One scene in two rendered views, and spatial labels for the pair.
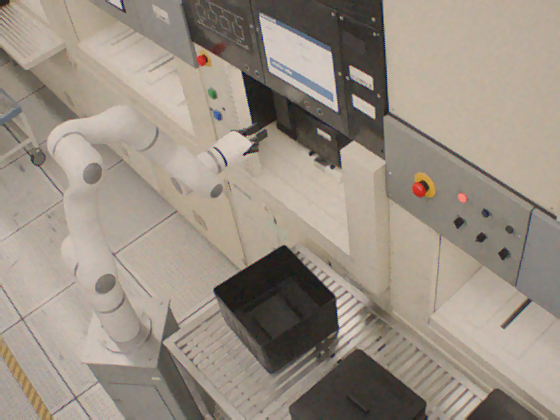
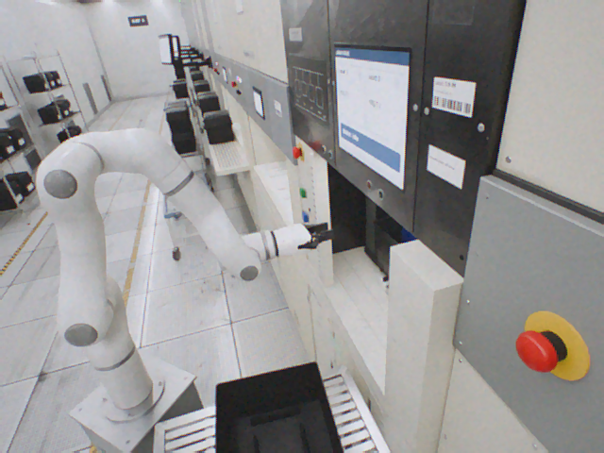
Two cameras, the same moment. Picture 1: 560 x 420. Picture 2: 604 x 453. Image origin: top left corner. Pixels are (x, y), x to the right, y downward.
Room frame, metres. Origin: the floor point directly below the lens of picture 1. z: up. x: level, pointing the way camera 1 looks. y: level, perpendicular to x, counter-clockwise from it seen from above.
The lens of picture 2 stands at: (0.82, -0.21, 1.73)
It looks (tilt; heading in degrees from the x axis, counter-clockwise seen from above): 29 degrees down; 17
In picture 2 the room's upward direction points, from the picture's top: 6 degrees counter-clockwise
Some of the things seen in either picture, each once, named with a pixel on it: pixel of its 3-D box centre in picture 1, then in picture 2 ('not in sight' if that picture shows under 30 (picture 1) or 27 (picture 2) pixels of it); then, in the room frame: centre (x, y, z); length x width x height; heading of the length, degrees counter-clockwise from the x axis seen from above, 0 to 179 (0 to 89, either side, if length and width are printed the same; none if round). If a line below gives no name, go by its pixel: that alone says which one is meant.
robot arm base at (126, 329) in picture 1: (116, 314); (124, 375); (1.35, 0.57, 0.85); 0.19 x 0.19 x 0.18
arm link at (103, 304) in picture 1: (90, 269); (100, 316); (1.38, 0.59, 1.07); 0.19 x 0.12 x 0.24; 31
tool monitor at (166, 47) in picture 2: not in sight; (184, 53); (4.34, 1.92, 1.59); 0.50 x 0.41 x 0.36; 121
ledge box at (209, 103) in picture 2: not in sight; (209, 106); (5.01, 2.13, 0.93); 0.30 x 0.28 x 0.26; 34
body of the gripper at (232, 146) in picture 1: (230, 149); (289, 240); (1.65, 0.09, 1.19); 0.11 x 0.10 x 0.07; 121
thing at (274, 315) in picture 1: (277, 309); (277, 440); (1.26, 0.05, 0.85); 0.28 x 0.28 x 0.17; 26
